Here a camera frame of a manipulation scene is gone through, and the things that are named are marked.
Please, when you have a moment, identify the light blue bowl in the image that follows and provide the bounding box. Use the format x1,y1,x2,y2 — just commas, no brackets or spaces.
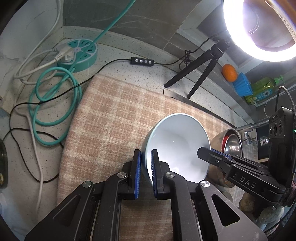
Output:
141,113,211,183

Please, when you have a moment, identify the red steel bowl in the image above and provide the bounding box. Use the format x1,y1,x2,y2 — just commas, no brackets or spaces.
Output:
207,128,243,188

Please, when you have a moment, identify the chrome faucet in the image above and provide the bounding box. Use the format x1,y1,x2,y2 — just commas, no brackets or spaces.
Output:
235,118,269,145

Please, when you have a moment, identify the green dish soap bottle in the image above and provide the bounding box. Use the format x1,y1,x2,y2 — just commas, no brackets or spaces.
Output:
245,75,284,105

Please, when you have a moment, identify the blue silicone cup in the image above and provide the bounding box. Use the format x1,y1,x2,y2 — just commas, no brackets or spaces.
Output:
233,73,253,97

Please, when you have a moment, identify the beige plaid cloth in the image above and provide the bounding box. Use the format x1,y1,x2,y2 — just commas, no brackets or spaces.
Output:
57,75,229,240

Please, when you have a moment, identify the orange tangerine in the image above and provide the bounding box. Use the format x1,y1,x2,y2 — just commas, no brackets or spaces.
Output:
221,64,238,82

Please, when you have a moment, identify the black tripod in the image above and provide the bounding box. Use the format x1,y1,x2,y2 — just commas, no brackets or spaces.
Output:
164,39,231,100

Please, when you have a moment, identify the teal round power strip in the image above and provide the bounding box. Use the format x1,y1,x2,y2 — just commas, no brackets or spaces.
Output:
57,38,98,73

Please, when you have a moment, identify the ring light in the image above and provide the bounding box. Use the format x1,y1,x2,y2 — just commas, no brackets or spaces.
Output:
223,1,295,62

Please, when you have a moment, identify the thin black cable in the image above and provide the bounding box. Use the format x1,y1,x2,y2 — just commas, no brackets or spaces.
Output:
1,34,223,183

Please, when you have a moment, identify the teal cable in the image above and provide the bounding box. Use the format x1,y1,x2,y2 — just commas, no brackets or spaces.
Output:
28,0,137,147

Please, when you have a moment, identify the black inline cable remote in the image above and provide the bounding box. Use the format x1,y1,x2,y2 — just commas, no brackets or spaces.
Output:
130,57,154,67

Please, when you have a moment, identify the white cable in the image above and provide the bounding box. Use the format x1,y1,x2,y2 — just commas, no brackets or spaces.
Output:
14,0,77,216

